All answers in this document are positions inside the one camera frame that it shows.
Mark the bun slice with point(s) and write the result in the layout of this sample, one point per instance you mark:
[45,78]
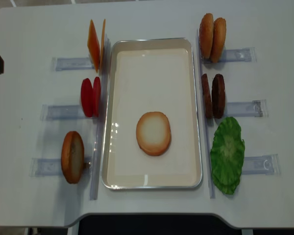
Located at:
[72,157]
[153,133]

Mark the right red tomato slice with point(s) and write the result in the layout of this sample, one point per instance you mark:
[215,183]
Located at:
[96,96]

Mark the red tomato slice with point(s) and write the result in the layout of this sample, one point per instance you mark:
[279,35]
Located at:
[86,97]
[96,96]

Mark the left brown meat patty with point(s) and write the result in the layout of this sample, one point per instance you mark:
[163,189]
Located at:
[207,96]

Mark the left red tomato slice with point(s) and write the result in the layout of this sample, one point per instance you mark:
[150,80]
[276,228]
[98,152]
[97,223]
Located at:
[86,97]

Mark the right dark meat patty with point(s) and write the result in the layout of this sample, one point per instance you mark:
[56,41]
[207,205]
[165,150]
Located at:
[218,96]

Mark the clear holder by tomato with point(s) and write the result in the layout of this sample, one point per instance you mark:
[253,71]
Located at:
[61,112]

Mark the right orange cheese slice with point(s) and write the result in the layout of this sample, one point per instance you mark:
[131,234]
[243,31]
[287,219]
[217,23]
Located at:
[102,46]

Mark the orange cheese slice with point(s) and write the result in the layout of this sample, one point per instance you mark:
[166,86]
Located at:
[93,45]
[102,46]

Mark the green lettuce leaf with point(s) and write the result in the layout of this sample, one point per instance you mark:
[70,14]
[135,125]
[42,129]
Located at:
[227,155]

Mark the left orange cheese slice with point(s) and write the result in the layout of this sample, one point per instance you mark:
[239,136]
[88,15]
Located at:
[93,45]

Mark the clear holder by cheese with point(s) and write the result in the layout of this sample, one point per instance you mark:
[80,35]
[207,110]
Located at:
[68,64]

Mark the clear holder by patties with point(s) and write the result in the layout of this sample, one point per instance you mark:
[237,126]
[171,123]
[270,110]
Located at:
[256,108]

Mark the clear holder by bun slices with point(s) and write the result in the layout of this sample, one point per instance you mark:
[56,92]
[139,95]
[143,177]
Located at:
[52,167]

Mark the clear holder by lettuce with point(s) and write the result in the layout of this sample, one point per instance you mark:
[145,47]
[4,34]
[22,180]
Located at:
[265,165]

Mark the white rectangular metal tray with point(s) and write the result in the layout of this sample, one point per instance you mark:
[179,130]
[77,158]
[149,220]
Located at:
[151,76]

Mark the left sesame top bun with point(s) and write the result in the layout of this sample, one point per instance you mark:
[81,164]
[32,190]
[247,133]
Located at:
[206,35]

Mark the right top bun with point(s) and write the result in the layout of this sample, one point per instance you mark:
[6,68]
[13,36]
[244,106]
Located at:
[219,35]

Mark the clear holder by top buns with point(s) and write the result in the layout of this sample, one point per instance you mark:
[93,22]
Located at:
[247,54]

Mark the right clear acrylic rail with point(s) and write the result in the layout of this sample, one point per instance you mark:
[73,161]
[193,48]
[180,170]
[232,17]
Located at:
[206,132]

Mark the clear acrylic rail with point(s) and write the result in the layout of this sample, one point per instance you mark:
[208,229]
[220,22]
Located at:
[101,120]
[206,132]

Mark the left clear acrylic rail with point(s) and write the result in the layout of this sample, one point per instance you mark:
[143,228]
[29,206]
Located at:
[101,120]

